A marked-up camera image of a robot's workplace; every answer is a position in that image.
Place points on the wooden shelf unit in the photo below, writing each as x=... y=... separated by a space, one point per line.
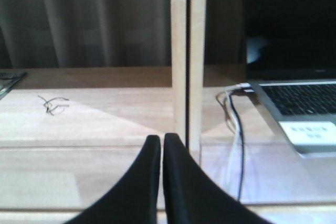
x=102 y=75

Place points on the white label sticker left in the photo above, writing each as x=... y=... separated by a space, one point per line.
x=309 y=132

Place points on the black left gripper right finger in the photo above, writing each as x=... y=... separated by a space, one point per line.
x=191 y=196

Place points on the grey laptop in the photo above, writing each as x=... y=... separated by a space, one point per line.
x=290 y=61

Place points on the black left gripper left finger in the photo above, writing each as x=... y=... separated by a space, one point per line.
x=134 y=197

